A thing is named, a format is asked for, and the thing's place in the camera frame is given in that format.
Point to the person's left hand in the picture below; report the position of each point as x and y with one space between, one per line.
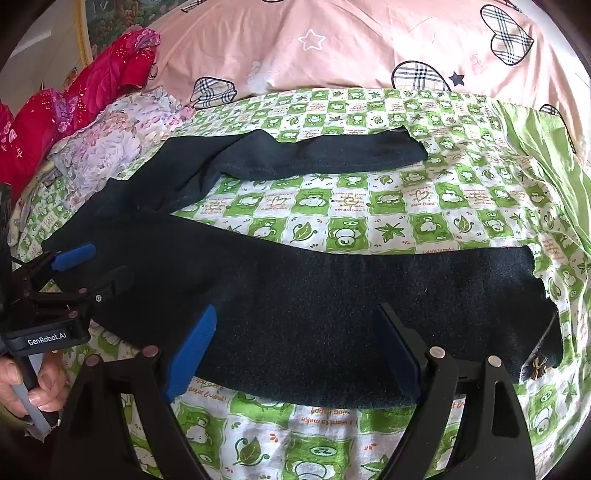
48 392

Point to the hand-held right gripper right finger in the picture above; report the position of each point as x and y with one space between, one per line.
396 353

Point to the pale floral pillow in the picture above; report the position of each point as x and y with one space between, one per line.
120 138

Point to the black pants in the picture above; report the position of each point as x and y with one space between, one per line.
300 314

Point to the framed landscape picture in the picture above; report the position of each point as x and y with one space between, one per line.
108 21

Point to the green checked printed bedsheet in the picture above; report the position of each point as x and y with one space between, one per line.
351 207

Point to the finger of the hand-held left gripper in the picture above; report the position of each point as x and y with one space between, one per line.
104 288
76 256

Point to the plain green cloth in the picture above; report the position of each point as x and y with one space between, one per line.
545 138

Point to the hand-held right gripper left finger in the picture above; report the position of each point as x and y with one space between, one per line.
194 350

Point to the pink quilt with plaid hearts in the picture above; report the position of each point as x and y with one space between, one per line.
369 41

